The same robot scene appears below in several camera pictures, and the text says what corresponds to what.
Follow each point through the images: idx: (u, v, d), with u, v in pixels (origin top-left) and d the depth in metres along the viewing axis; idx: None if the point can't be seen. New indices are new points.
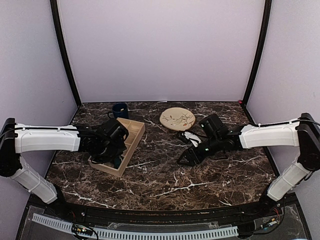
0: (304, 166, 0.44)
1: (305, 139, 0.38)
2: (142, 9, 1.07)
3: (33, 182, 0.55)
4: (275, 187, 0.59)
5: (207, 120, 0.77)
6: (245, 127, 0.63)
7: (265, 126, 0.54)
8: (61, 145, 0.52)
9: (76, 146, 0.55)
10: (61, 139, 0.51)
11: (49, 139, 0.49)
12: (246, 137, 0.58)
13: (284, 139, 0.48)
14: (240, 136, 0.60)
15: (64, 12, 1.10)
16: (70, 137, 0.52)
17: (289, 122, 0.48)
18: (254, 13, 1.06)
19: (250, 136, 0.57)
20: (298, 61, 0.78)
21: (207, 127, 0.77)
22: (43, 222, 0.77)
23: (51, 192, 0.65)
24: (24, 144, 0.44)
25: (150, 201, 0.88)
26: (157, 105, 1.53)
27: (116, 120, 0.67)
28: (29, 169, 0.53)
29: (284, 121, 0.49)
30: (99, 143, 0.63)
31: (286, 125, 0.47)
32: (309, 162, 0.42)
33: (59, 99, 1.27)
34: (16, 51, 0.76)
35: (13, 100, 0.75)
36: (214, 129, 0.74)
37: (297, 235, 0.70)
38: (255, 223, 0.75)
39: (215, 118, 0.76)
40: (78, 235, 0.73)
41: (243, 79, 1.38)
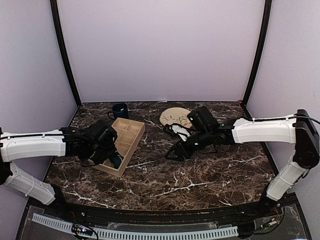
0: (299, 164, 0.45)
1: (302, 135, 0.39)
2: (142, 9, 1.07)
3: (28, 186, 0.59)
4: (274, 188, 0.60)
5: (196, 113, 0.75)
6: (239, 121, 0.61)
7: (260, 122, 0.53)
8: (48, 151, 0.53)
9: (62, 151, 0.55)
10: (46, 145, 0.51)
11: (34, 146, 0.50)
12: (240, 132, 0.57)
13: (281, 135, 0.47)
14: (233, 130, 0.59)
15: (64, 12, 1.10)
16: (54, 142, 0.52)
17: (285, 118, 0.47)
18: (253, 14, 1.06)
19: (244, 131, 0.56)
20: (297, 61, 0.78)
21: (197, 121, 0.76)
22: (43, 222, 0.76)
23: (47, 193, 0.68)
24: (10, 153, 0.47)
25: (150, 201, 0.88)
26: (157, 105, 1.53)
27: (103, 122, 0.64)
28: (22, 174, 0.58)
29: (280, 117, 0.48)
30: (86, 147, 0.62)
31: (282, 121, 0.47)
32: (305, 160, 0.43)
33: (59, 99, 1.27)
34: (17, 51, 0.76)
35: (13, 100, 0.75)
36: (204, 122, 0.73)
37: (297, 235, 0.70)
38: (255, 223, 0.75)
39: (204, 110, 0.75)
40: (78, 235, 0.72)
41: (243, 79, 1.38)
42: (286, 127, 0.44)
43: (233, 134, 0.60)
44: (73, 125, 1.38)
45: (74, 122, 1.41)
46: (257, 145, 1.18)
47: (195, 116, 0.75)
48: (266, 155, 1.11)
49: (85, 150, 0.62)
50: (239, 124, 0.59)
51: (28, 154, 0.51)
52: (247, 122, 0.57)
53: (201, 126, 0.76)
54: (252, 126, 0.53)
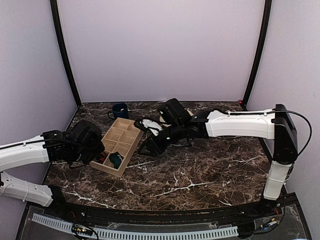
0: (277, 160, 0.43)
1: (280, 132, 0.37)
2: (142, 9, 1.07)
3: (22, 192, 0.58)
4: (269, 189, 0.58)
5: (166, 106, 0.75)
6: (212, 113, 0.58)
7: (236, 116, 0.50)
8: (32, 158, 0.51)
9: (46, 157, 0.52)
10: (27, 154, 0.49)
11: (15, 156, 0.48)
12: (214, 125, 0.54)
13: (259, 131, 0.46)
14: (207, 123, 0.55)
15: (64, 12, 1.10)
16: (35, 150, 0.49)
17: (263, 113, 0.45)
18: (253, 14, 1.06)
19: (217, 125, 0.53)
20: (298, 61, 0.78)
21: (168, 114, 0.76)
22: (43, 222, 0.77)
23: (42, 197, 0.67)
24: None
25: (150, 201, 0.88)
26: (157, 105, 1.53)
27: (85, 123, 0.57)
28: (14, 182, 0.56)
29: (258, 112, 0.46)
30: (70, 151, 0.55)
31: (260, 117, 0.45)
32: (281, 156, 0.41)
33: (59, 99, 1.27)
34: (16, 51, 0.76)
35: (13, 100, 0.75)
36: (175, 115, 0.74)
37: (297, 235, 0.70)
38: (255, 223, 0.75)
39: (174, 103, 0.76)
40: (78, 235, 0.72)
41: (243, 79, 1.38)
42: (264, 124, 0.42)
43: (206, 127, 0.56)
44: (73, 125, 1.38)
45: (74, 122, 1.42)
46: (257, 145, 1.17)
47: (165, 109, 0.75)
48: (266, 154, 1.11)
49: (68, 154, 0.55)
50: (213, 118, 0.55)
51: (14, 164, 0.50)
52: (221, 115, 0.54)
53: (171, 119, 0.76)
54: (228, 119, 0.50)
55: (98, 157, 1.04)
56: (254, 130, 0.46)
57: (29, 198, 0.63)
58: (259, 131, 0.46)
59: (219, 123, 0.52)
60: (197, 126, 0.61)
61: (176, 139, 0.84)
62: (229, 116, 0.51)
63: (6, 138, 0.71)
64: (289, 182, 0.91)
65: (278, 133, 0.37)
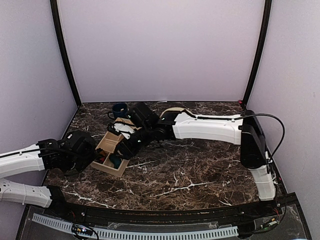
0: (246, 164, 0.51)
1: (248, 139, 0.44)
2: (142, 9, 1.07)
3: (20, 196, 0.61)
4: (260, 190, 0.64)
5: (133, 110, 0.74)
6: (180, 117, 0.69)
7: (207, 120, 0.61)
8: (28, 167, 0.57)
9: (41, 166, 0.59)
10: (24, 163, 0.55)
11: (14, 164, 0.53)
12: (185, 128, 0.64)
13: (225, 136, 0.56)
14: (174, 126, 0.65)
15: (64, 12, 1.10)
16: (32, 159, 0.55)
17: (231, 119, 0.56)
18: (253, 14, 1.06)
19: (184, 127, 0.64)
20: (297, 61, 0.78)
21: (135, 117, 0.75)
22: (43, 222, 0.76)
23: (40, 198, 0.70)
24: None
25: (150, 201, 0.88)
26: (157, 105, 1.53)
27: (80, 134, 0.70)
28: (11, 186, 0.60)
29: (227, 118, 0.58)
30: (65, 159, 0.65)
31: (228, 123, 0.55)
32: (248, 160, 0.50)
33: (59, 99, 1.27)
34: (16, 51, 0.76)
35: (13, 99, 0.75)
36: (142, 118, 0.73)
37: (297, 235, 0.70)
38: (255, 222, 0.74)
39: (142, 107, 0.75)
40: (78, 235, 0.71)
41: (243, 79, 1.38)
42: (232, 129, 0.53)
43: (174, 128, 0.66)
44: (73, 125, 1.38)
45: (74, 122, 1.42)
46: None
47: (132, 113, 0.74)
48: None
49: (63, 162, 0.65)
50: (180, 120, 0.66)
51: (9, 172, 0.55)
52: (188, 119, 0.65)
53: (139, 123, 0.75)
54: (195, 123, 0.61)
55: (98, 157, 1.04)
56: (219, 134, 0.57)
57: (27, 201, 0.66)
58: (223, 135, 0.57)
59: (185, 126, 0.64)
60: (164, 128, 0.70)
61: (146, 140, 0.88)
62: (196, 120, 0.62)
63: (6, 138, 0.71)
64: (289, 182, 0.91)
65: (246, 141, 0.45)
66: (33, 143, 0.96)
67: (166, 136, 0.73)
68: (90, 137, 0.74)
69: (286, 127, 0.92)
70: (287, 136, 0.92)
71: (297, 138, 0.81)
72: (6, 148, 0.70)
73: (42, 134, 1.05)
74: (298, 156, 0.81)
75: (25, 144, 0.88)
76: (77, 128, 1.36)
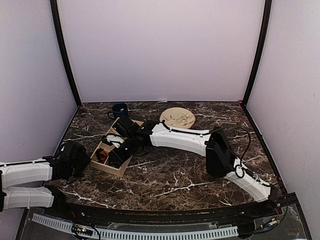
0: (212, 172, 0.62)
1: (212, 153, 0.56)
2: (141, 8, 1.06)
3: (24, 198, 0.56)
4: (252, 193, 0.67)
5: (117, 123, 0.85)
6: (156, 127, 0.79)
7: (179, 133, 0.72)
8: (36, 177, 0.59)
9: (49, 175, 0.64)
10: (36, 170, 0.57)
11: (29, 171, 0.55)
12: (160, 139, 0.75)
13: (193, 148, 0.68)
14: (151, 136, 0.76)
15: (64, 12, 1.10)
16: (45, 167, 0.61)
17: (200, 134, 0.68)
18: (254, 14, 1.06)
19: (159, 137, 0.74)
20: (297, 61, 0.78)
21: (120, 129, 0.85)
22: (43, 222, 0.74)
23: (45, 197, 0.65)
24: (8, 179, 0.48)
25: (150, 201, 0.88)
26: (157, 105, 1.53)
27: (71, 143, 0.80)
28: (14, 190, 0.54)
29: (197, 133, 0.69)
30: (66, 168, 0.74)
31: (197, 137, 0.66)
32: (213, 170, 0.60)
33: (59, 99, 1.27)
34: (16, 52, 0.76)
35: (13, 99, 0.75)
36: (124, 129, 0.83)
37: (297, 235, 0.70)
38: (255, 222, 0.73)
39: (124, 119, 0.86)
40: (78, 235, 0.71)
41: (243, 79, 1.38)
42: (199, 144, 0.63)
43: (151, 137, 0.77)
44: (73, 125, 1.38)
45: (74, 121, 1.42)
46: (257, 145, 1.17)
47: (116, 125, 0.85)
48: (266, 155, 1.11)
49: (65, 171, 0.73)
50: (157, 131, 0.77)
51: (15, 182, 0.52)
52: (163, 130, 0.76)
53: (123, 133, 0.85)
54: (170, 135, 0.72)
55: (99, 157, 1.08)
56: (190, 146, 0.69)
57: (33, 203, 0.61)
58: (193, 147, 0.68)
59: (160, 136, 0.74)
60: (142, 136, 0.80)
61: (133, 148, 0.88)
62: (170, 132, 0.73)
63: (6, 139, 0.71)
64: (289, 182, 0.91)
65: (210, 154, 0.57)
66: (33, 143, 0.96)
67: (145, 143, 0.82)
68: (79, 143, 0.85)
69: (286, 127, 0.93)
70: (287, 136, 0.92)
71: (297, 138, 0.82)
72: (5, 148, 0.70)
73: (43, 134, 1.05)
74: (298, 156, 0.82)
75: (25, 144, 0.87)
76: (77, 128, 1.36)
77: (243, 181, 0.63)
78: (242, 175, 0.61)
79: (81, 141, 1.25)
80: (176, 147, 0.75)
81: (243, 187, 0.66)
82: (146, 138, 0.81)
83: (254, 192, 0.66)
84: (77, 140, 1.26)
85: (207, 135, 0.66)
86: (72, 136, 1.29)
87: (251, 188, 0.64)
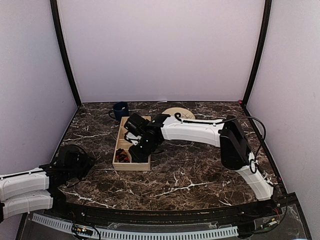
0: (227, 165, 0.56)
1: (226, 141, 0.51)
2: (141, 9, 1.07)
3: (23, 203, 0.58)
4: (258, 191, 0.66)
5: (128, 122, 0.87)
6: (167, 119, 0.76)
7: (190, 123, 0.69)
8: (33, 187, 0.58)
9: (47, 184, 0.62)
10: (33, 181, 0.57)
11: (26, 183, 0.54)
12: (171, 131, 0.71)
13: (206, 138, 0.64)
14: (162, 128, 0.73)
15: (64, 12, 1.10)
16: (42, 177, 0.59)
17: (212, 123, 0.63)
18: (254, 13, 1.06)
19: (171, 129, 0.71)
20: (297, 61, 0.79)
21: (131, 127, 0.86)
22: (43, 222, 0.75)
23: (45, 200, 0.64)
24: (5, 192, 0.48)
25: (150, 201, 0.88)
26: (157, 105, 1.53)
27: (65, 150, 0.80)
28: (14, 198, 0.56)
29: (209, 123, 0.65)
30: (63, 175, 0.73)
31: (209, 126, 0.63)
32: (228, 161, 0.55)
33: (59, 99, 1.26)
34: (16, 52, 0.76)
35: (13, 99, 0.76)
36: (136, 126, 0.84)
37: (296, 235, 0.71)
38: (255, 222, 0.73)
39: (135, 117, 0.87)
40: (78, 235, 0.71)
41: (243, 79, 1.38)
42: (212, 133, 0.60)
43: (162, 130, 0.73)
44: (73, 125, 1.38)
45: (74, 121, 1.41)
46: (257, 145, 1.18)
47: (128, 124, 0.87)
48: (266, 155, 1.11)
49: (62, 178, 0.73)
50: (168, 122, 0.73)
51: (13, 194, 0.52)
52: (175, 122, 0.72)
53: (135, 130, 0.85)
54: (182, 126, 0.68)
55: (121, 157, 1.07)
56: (203, 137, 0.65)
57: (33, 207, 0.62)
58: (207, 138, 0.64)
59: (172, 128, 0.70)
60: (153, 129, 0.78)
61: (147, 146, 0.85)
62: (182, 123, 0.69)
63: (7, 138, 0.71)
64: (289, 181, 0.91)
65: (224, 142, 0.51)
66: (34, 142, 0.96)
67: (156, 136, 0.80)
68: (74, 147, 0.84)
69: (286, 127, 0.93)
70: (287, 136, 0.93)
71: (297, 138, 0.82)
72: (6, 148, 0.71)
73: (43, 135, 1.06)
74: (298, 156, 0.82)
75: (26, 144, 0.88)
76: (77, 128, 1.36)
77: (254, 178, 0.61)
78: (254, 170, 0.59)
79: (80, 141, 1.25)
80: (189, 139, 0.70)
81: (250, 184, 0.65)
82: (157, 132, 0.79)
83: (259, 191, 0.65)
84: (77, 140, 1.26)
85: (221, 124, 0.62)
86: (72, 136, 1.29)
87: (258, 185, 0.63)
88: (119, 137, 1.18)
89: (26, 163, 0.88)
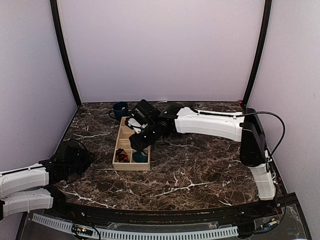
0: (244, 162, 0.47)
1: (249, 138, 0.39)
2: (141, 9, 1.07)
3: (23, 202, 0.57)
4: (263, 191, 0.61)
5: (136, 109, 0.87)
6: (182, 111, 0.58)
7: (207, 115, 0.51)
8: (33, 184, 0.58)
9: (47, 180, 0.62)
10: (33, 177, 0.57)
11: (25, 179, 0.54)
12: (185, 125, 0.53)
13: (227, 133, 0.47)
14: (175, 120, 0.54)
15: (64, 12, 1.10)
16: (41, 172, 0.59)
17: (233, 116, 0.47)
18: (254, 13, 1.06)
19: (187, 122, 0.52)
20: (297, 61, 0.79)
21: (138, 114, 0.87)
22: (43, 222, 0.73)
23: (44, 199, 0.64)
24: (5, 188, 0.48)
25: (151, 201, 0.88)
26: (157, 105, 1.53)
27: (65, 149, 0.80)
28: (13, 197, 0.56)
29: (229, 115, 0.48)
30: (63, 170, 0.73)
31: (230, 119, 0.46)
32: (247, 158, 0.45)
33: (59, 99, 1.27)
34: (16, 52, 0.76)
35: (14, 99, 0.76)
36: (144, 115, 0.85)
37: (297, 235, 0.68)
38: (255, 223, 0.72)
39: (143, 105, 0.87)
40: (78, 235, 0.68)
41: (243, 79, 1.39)
42: (233, 126, 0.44)
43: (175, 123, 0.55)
44: (73, 125, 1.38)
45: (74, 121, 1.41)
46: None
47: (135, 111, 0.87)
48: None
49: (63, 173, 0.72)
50: (182, 114, 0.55)
51: (13, 190, 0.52)
52: (190, 113, 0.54)
53: (142, 118, 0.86)
54: (199, 118, 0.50)
55: (121, 157, 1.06)
56: (225, 132, 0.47)
57: (32, 207, 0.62)
58: (229, 134, 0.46)
59: (186, 120, 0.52)
60: (166, 121, 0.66)
61: (151, 137, 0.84)
62: (198, 115, 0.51)
63: (7, 138, 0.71)
64: (289, 181, 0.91)
65: (246, 139, 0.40)
66: (34, 142, 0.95)
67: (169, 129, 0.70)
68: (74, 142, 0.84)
69: (286, 127, 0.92)
70: (286, 136, 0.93)
71: (297, 137, 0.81)
72: (6, 148, 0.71)
73: (43, 135, 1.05)
74: (298, 156, 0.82)
75: (25, 144, 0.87)
76: (77, 128, 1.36)
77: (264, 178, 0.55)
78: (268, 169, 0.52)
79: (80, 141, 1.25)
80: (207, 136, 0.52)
81: (258, 182, 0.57)
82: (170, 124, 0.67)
83: (265, 190, 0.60)
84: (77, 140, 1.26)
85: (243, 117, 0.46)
86: (72, 136, 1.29)
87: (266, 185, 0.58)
88: (119, 137, 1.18)
89: (26, 164, 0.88)
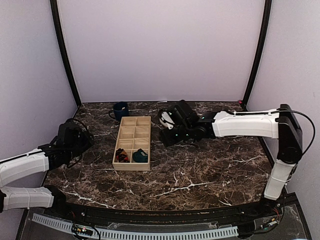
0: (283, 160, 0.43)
1: (286, 131, 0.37)
2: (141, 9, 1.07)
3: (24, 197, 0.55)
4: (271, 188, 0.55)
5: (175, 108, 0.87)
6: (219, 113, 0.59)
7: (244, 115, 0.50)
8: (32, 170, 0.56)
9: (46, 165, 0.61)
10: (32, 163, 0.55)
11: (25, 165, 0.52)
12: (222, 127, 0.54)
13: (265, 132, 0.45)
14: (213, 124, 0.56)
15: (64, 12, 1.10)
16: (40, 157, 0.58)
17: (268, 112, 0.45)
18: (254, 13, 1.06)
19: (224, 125, 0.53)
20: (297, 61, 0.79)
21: (176, 114, 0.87)
22: (43, 221, 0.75)
23: (44, 196, 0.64)
24: (5, 176, 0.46)
25: (150, 201, 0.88)
26: (157, 105, 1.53)
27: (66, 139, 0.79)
28: (12, 190, 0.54)
29: (264, 111, 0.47)
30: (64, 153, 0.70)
31: (265, 116, 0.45)
32: (287, 156, 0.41)
33: (59, 99, 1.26)
34: (16, 51, 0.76)
35: (14, 98, 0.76)
36: (181, 116, 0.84)
37: (297, 235, 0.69)
38: (255, 223, 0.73)
39: (183, 105, 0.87)
40: (78, 235, 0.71)
41: (243, 79, 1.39)
42: (268, 123, 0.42)
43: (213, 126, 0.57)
44: None
45: None
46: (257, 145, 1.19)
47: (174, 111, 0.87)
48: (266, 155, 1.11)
49: (64, 157, 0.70)
50: (219, 117, 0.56)
51: (13, 179, 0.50)
52: (228, 115, 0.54)
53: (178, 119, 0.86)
54: (235, 120, 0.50)
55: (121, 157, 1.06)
56: (264, 131, 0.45)
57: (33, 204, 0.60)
58: (267, 132, 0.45)
59: (223, 123, 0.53)
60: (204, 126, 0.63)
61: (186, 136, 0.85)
62: (235, 117, 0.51)
63: (7, 138, 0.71)
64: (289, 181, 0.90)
65: (284, 133, 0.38)
66: (34, 142, 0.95)
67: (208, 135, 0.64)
68: (73, 124, 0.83)
69: None
70: None
71: None
72: (6, 148, 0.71)
73: (43, 134, 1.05)
74: None
75: (25, 144, 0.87)
76: None
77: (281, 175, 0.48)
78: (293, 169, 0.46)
79: None
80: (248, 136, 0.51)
81: (272, 180, 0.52)
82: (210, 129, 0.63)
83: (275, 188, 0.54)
84: None
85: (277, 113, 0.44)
86: None
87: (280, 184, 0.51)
88: (119, 137, 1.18)
89: None
